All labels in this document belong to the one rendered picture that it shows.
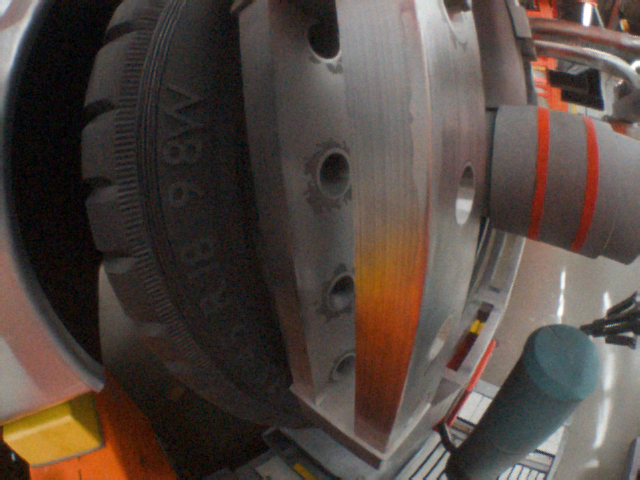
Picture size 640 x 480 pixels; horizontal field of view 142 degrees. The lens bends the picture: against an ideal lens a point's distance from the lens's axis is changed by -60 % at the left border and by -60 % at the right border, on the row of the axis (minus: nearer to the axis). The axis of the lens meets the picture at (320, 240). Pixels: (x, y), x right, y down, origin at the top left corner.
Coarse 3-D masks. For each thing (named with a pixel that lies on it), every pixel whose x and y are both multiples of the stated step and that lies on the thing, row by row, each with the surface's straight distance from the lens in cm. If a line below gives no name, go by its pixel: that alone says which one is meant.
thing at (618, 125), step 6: (606, 114) 48; (606, 120) 47; (612, 120) 48; (618, 120) 48; (624, 120) 49; (612, 126) 48; (618, 126) 48; (624, 126) 48; (630, 126) 49; (636, 126) 49; (618, 132) 48; (624, 132) 48; (630, 132) 49; (636, 132) 49; (636, 138) 49
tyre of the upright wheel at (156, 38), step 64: (128, 0) 13; (192, 0) 12; (128, 64) 11; (192, 64) 11; (128, 128) 10; (192, 128) 11; (128, 192) 10; (192, 192) 11; (128, 256) 11; (192, 256) 11; (256, 256) 12; (192, 320) 12; (256, 320) 14; (192, 384) 15; (256, 384) 17
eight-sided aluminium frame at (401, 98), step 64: (256, 0) 9; (320, 0) 8; (384, 0) 5; (448, 0) 8; (256, 64) 8; (320, 64) 9; (384, 64) 5; (448, 64) 6; (256, 128) 8; (320, 128) 8; (384, 128) 5; (448, 128) 5; (256, 192) 9; (320, 192) 8; (384, 192) 5; (448, 192) 5; (320, 256) 9; (384, 256) 6; (448, 256) 6; (512, 256) 51; (320, 320) 10; (384, 320) 7; (448, 320) 9; (320, 384) 13; (384, 384) 8; (448, 384) 29; (384, 448) 12
